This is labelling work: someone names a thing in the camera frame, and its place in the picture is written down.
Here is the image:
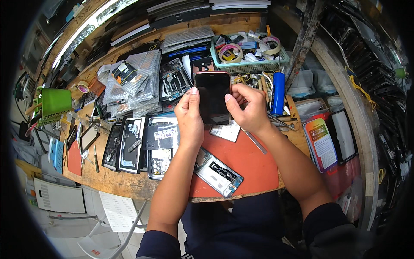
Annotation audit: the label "small red mat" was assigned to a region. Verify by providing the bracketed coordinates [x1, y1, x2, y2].
[67, 141, 83, 177]

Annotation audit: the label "rack of phone screens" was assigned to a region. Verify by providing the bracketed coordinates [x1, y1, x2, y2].
[320, 5, 412, 227]

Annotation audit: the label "green plastic container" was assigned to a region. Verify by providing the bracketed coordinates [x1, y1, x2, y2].
[35, 87, 72, 127]

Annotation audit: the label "white label card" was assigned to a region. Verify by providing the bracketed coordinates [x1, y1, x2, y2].
[209, 120, 242, 143]

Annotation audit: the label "blue cylinder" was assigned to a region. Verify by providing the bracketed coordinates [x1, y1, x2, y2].
[270, 72, 286, 116]

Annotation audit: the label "black framed white packet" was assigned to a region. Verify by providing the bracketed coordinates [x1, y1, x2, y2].
[329, 109, 359, 164]

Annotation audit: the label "opened phone with white back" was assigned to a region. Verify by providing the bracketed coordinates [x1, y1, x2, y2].
[119, 117, 146, 175]

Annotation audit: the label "metal screwdrivers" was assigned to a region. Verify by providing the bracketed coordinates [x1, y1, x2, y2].
[267, 113, 297, 132]

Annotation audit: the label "grey bubble wrap sheets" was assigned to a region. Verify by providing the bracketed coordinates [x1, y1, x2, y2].
[161, 25, 215, 54]

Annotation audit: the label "heap of hand tools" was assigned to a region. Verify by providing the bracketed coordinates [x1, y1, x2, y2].
[232, 71, 275, 98]

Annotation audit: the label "person's left hand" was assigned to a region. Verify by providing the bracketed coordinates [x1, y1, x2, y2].
[174, 87, 205, 149]

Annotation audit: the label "wooden post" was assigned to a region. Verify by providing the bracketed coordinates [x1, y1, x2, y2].
[284, 0, 326, 84]

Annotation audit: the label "silver phone middle frame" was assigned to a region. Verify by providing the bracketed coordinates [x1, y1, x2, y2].
[160, 58, 194, 103]

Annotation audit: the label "white vented box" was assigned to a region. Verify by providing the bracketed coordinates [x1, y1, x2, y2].
[33, 177, 87, 214]

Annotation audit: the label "stack of flat boxes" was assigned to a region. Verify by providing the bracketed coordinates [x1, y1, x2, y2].
[146, 0, 272, 30]

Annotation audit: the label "opened phone with blue board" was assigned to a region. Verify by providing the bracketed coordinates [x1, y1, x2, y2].
[194, 147, 244, 199]

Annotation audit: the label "red work mat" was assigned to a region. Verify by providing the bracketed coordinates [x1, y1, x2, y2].
[189, 124, 281, 199]

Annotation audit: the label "yellow rubber bands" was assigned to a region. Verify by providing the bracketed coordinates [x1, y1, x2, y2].
[344, 66, 380, 111]

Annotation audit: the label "person's body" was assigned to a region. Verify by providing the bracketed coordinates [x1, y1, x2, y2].
[136, 191, 384, 259]

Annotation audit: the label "teal basket of tape rolls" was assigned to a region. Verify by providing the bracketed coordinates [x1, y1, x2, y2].
[210, 32, 290, 76]

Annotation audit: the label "black phone frame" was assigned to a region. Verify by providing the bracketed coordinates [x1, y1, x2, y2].
[102, 123, 123, 172]

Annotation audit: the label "colourful screen protector packet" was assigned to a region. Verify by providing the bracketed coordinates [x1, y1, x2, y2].
[303, 117, 339, 174]

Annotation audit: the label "person's right hand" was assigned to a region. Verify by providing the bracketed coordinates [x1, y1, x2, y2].
[224, 84, 276, 136]

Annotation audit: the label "opened phone with paper note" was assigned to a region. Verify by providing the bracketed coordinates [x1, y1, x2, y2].
[142, 116, 180, 181]

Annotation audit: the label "pile of bubble-wrapped parts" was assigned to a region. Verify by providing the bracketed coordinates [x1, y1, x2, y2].
[102, 49, 163, 119]

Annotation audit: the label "black smartphone with red edge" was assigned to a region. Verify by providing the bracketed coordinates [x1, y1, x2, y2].
[194, 71, 232, 126]

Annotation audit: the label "white plastic chair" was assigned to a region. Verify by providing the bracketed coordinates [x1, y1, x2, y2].
[77, 190, 150, 259]

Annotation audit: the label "blue plastic holder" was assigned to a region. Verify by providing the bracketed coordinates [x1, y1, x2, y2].
[48, 137, 65, 174]

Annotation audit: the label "flat metal pry tool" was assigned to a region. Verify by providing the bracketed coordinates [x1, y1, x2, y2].
[241, 128, 268, 155]

